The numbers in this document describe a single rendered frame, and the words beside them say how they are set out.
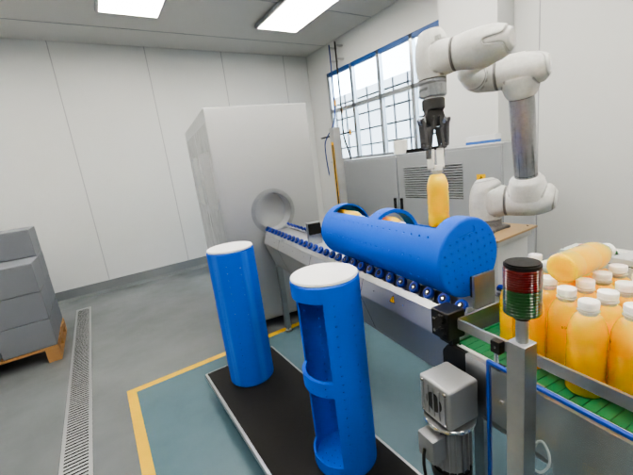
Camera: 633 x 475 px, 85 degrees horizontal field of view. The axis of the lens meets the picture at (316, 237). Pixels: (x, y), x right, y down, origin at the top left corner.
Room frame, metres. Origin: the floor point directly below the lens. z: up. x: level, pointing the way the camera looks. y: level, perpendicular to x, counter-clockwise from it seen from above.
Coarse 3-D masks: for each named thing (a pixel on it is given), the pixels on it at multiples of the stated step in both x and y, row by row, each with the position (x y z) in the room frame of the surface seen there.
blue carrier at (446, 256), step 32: (352, 224) 1.59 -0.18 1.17; (384, 224) 1.39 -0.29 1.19; (416, 224) 1.55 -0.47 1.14; (448, 224) 1.13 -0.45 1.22; (480, 224) 1.15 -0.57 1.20; (352, 256) 1.65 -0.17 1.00; (384, 256) 1.34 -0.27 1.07; (416, 256) 1.17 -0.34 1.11; (448, 256) 1.09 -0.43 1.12; (480, 256) 1.15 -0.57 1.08; (448, 288) 1.09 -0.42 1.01
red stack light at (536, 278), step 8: (504, 272) 0.59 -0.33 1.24; (512, 272) 0.57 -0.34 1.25; (520, 272) 0.56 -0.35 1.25; (528, 272) 0.56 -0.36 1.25; (536, 272) 0.56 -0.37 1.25; (504, 280) 0.59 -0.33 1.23; (512, 280) 0.57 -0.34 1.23; (520, 280) 0.56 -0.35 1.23; (528, 280) 0.56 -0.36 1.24; (536, 280) 0.56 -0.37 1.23; (512, 288) 0.57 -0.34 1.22; (520, 288) 0.56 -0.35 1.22; (528, 288) 0.56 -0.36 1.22; (536, 288) 0.56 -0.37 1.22
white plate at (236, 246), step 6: (216, 246) 2.12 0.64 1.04; (222, 246) 2.10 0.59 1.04; (228, 246) 2.07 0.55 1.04; (234, 246) 2.05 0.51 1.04; (240, 246) 2.03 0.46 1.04; (246, 246) 2.01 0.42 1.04; (210, 252) 1.98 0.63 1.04; (216, 252) 1.96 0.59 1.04; (222, 252) 1.94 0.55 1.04; (228, 252) 1.93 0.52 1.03; (234, 252) 1.94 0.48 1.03
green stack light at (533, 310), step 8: (504, 288) 0.59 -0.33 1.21; (504, 296) 0.59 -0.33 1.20; (512, 296) 0.57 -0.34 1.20; (520, 296) 0.56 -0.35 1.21; (528, 296) 0.56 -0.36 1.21; (536, 296) 0.56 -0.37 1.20; (504, 304) 0.59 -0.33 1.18; (512, 304) 0.57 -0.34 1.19; (520, 304) 0.56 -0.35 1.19; (528, 304) 0.56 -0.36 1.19; (536, 304) 0.56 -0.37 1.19; (504, 312) 0.59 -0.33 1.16; (512, 312) 0.57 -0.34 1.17; (520, 312) 0.56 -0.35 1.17; (528, 312) 0.56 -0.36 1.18; (536, 312) 0.56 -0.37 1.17
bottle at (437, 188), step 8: (432, 176) 1.21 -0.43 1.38; (440, 176) 1.20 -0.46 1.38; (432, 184) 1.20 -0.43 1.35; (440, 184) 1.19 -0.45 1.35; (432, 192) 1.20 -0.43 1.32; (440, 192) 1.19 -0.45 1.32; (432, 200) 1.21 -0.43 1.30; (440, 200) 1.19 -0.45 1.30; (448, 200) 1.21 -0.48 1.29; (432, 208) 1.21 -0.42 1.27; (440, 208) 1.19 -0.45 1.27; (448, 208) 1.21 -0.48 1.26; (432, 216) 1.21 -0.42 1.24; (440, 216) 1.19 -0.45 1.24; (448, 216) 1.20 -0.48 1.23; (432, 224) 1.21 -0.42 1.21
